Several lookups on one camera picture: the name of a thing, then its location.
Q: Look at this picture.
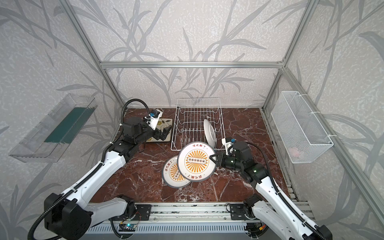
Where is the aluminium frame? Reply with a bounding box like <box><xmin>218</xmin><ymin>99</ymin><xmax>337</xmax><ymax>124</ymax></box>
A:
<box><xmin>60</xmin><ymin>1</ymin><xmax>384</xmax><ymax>224</ymax></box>

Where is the left black corrugated cable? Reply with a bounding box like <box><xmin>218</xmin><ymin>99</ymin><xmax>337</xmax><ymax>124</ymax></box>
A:
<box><xmin>27</xmin><ymin>98</ymin><xmax>151</xmax><ymax>240</ymax></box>

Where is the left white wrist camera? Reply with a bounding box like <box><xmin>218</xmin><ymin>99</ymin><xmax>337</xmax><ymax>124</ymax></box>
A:
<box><xmin>147</xmin><ymin>109</ymin><xmax>163</xmax><ymax>130</ymax></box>

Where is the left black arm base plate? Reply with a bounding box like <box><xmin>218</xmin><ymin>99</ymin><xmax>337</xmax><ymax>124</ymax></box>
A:
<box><xmin>121</xmin><ymin>204</ymin><xmax>152</xmax><ymax>221</ymax></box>

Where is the white mesh wall basket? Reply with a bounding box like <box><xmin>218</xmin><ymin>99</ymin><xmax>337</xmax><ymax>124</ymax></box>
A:
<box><xmin>271</xmin><ymin>91</ymin><xmax>334</xmax><ymax>164</ymax></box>

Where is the clear plastic wall bin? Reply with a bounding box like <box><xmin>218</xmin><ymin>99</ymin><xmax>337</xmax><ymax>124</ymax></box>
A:
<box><xmin>9</xmin><ymin>94</ymin><xmax>98</xmax><ymax>163</ymax></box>

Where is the white wire dish rack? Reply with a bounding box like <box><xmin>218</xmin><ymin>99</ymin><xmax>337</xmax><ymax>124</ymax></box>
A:
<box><xmin>171</xmin><ymin>98</ymin><xmax>226</xmax><ymax>151</ymax></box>

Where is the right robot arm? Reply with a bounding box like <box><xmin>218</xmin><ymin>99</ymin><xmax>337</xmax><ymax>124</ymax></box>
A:
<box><xmin>210</xmin><ymin>142</ymin><xmax>333</xmax><ymax>240</ymax></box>

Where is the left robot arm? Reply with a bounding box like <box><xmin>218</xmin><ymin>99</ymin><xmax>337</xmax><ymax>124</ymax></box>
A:
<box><xmin>28</xmin><ymin>114</ymin><xmax>172</xmax><ymax>240</ymax></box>

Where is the white round plate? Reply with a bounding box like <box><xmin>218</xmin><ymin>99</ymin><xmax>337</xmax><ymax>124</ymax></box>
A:
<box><xmin>162</xmin><ymin>156</ymin><xmax>191</xmax><ymax>189</ymax></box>
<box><xmin>177</xmin><ymin>142</ymin><xmax>216</xmax><ymax>182</ymax></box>
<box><xmin>204</xmin><ymin>119</ymin><xmax>217</xmax><ymax>149</ymax></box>

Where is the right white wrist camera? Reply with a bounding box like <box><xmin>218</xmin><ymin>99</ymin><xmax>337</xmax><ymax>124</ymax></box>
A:
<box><xmin>222</xmin><ymin>138</ymin><xmax>236</xmax><ymax>156</ymax></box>

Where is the pink object in basket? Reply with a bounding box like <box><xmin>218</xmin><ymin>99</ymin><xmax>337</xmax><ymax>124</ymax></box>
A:
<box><xmin>290</xmin><ymin>148</ymin><xmax>302</xmax><ymax>159</ymax></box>

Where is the green circuit board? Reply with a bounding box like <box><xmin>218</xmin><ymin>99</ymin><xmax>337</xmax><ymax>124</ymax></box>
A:
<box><xmin>119</xmin><ymin>223</ymin><xmax>138</xmax><ymax>232</ymax></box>

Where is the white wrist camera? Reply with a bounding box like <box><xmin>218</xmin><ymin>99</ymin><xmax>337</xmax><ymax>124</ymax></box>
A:
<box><xmin>222</xmin><ymin>138</ymin><xmax>236</xmax><ymax>156</ymax></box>
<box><xmin>147</xmin><ymin>109</ymin><xmax>163</xmax><ymax>130</ymax></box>

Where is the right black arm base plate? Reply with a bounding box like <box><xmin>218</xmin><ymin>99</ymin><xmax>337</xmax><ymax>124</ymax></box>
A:
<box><xmin>228</xmin><ymin>204</ymin><xmax>256</xmax><ymax>221</ymax></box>

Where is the aluminium mounting rail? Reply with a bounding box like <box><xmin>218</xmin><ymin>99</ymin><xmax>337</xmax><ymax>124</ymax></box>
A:
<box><xmin>86</xmin><ymin>201</ymin><xmax>316</xmax><ymax>224</ymax></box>

